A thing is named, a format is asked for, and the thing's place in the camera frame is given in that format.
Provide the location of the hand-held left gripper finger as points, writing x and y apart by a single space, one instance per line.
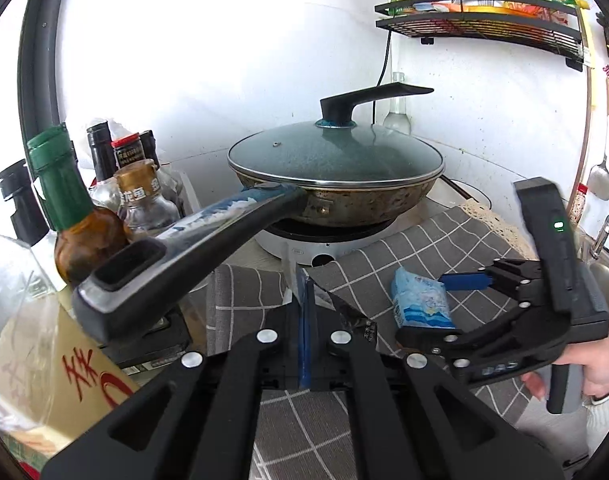
312 355
303 345

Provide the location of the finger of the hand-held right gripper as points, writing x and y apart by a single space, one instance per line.
434 337
464 282

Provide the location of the blue tissue packet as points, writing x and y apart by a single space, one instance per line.
419 300

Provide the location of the black plastic wrapper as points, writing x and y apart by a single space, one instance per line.
354 320

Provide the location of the person's right forearm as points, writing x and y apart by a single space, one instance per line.
607 425

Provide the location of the person's right hand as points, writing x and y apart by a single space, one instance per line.
604 365

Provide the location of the metal faucet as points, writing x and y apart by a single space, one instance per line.
604 230

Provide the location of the red cap spice jar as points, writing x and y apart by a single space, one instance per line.
577 207

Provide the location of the grey checked cloth lace trim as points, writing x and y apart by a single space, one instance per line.
384 260

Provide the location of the metal ladle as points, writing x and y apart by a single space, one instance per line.
598 182

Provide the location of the white induction cooker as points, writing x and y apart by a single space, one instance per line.
294 245

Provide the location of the black flat box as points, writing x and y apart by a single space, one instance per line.
154 345

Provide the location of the glass wok lid black knob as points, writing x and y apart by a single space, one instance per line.
334 155

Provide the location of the clear glass bottle red label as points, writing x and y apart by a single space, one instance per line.
397 110

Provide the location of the gold cap clear bottle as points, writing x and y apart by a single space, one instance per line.
144 210

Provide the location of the green cap brown bottle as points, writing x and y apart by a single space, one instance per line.
79 240

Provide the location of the black cap dark bottle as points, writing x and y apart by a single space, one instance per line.
149 147
102 155

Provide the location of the plastic bag with red characters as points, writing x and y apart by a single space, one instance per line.
49 360

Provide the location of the red cap sauce bottle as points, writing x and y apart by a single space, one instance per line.
128 150

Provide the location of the black pump top bottle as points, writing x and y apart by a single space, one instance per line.
22 200

